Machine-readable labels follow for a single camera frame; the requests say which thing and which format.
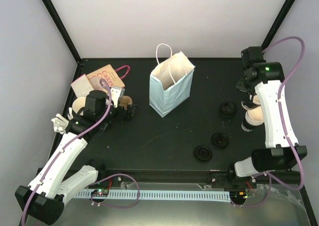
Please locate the right paper cup stack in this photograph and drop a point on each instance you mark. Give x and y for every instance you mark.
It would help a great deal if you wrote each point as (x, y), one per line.
(253, 118)

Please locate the light blue paper bag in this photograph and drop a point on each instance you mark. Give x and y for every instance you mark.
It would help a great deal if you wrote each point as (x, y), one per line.
(170, 82)

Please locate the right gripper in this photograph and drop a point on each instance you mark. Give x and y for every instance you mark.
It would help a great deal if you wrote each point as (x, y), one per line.
(242, 87)

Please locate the light blue slotted cable duct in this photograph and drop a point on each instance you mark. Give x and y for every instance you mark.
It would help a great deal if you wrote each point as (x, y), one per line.
(210, 196)

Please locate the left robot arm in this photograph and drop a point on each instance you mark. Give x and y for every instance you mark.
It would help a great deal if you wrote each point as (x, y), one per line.
(46, 196)

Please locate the left paper cup stack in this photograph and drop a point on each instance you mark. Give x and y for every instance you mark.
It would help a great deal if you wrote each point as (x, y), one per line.
(78, 104)

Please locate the single paper coffee cup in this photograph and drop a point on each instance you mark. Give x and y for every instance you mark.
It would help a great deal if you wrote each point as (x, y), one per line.
(251, 102)

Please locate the black right frame post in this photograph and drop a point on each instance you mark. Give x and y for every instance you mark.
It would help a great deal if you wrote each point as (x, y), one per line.
(287, 5)

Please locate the paper cup stack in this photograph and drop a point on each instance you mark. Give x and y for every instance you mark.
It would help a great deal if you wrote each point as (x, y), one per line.
(78, 104)
(253, 118)

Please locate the white pink-edged napkin pack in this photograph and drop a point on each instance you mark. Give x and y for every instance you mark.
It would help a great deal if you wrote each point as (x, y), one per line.
(81, 86)

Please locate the black left frame post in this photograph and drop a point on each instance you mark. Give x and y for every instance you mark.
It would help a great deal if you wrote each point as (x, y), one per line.
(61, 28)

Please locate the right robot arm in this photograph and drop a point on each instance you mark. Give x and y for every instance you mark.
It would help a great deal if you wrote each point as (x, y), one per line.
(265, 80)

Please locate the black coffee lid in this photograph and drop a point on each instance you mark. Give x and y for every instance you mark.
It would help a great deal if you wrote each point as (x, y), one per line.
(220, 140)
(228, 109)
(202, 154)

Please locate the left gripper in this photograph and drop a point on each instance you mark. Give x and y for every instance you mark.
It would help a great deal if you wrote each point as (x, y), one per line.
(125, 110)

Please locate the black frame post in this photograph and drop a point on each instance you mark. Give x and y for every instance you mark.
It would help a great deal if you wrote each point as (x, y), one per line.
(61, 28)
(287, 5)

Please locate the brown Cakes paper bag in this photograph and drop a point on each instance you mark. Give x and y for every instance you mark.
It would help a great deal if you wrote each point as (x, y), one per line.
(107, 75)

